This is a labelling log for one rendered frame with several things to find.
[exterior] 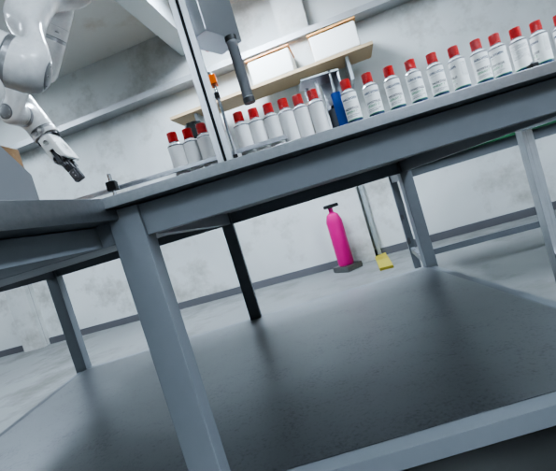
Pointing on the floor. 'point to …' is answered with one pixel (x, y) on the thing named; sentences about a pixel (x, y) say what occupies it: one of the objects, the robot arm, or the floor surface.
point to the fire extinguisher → (340, 242)
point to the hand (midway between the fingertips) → (77, 175)
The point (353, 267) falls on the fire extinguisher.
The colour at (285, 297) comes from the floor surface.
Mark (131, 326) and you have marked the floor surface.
